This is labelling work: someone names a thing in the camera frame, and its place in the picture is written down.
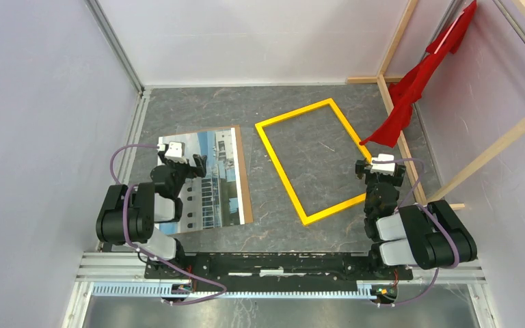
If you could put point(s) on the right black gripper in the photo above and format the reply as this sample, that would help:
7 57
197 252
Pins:
361 167

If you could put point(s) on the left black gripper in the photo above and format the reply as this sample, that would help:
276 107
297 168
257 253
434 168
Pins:
199 170

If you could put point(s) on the aluminium rail frame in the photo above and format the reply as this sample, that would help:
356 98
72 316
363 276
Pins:
125 289

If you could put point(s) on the building photo print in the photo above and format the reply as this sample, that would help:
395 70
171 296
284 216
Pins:
221 198

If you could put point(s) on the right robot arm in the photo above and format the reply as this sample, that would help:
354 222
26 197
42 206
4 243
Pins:
430 236

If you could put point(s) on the yellow wooden picture frame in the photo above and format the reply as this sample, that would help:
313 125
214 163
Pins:
332 210

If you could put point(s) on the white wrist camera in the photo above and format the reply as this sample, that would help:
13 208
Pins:
383 164
173 151

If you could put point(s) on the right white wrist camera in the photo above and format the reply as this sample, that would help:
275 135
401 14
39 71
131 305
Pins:
383 164

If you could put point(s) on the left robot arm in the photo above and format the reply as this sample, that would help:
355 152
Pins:
127 214

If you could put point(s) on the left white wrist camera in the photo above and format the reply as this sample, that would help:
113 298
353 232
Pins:
173 151

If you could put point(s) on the brown cardboard backing board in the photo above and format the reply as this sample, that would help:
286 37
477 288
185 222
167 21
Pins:
244 172

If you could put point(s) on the red cloth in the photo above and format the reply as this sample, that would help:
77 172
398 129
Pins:
410 88

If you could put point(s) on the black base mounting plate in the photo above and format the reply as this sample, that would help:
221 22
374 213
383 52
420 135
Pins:
287 272

